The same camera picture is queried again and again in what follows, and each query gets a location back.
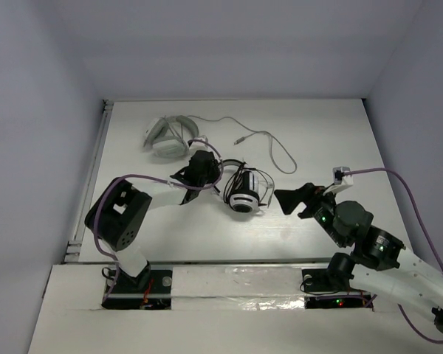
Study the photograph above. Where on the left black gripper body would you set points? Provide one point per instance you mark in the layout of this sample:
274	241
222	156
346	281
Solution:
191	183

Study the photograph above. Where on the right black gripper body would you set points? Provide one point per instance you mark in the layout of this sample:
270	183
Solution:
323	209

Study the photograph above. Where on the black white headphones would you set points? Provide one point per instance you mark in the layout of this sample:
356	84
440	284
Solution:
248	190

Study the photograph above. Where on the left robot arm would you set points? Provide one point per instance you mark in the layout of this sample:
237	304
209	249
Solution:
117	216

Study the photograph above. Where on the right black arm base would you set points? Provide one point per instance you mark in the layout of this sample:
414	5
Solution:
322	294

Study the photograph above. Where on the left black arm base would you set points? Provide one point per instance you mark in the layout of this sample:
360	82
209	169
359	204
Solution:
155	293

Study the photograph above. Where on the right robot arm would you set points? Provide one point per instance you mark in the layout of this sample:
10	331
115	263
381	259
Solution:
378	262

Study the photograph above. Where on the grey white headphones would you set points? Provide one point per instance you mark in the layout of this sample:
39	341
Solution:
163	136

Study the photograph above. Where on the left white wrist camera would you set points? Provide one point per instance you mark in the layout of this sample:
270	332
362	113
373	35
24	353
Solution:
200	139

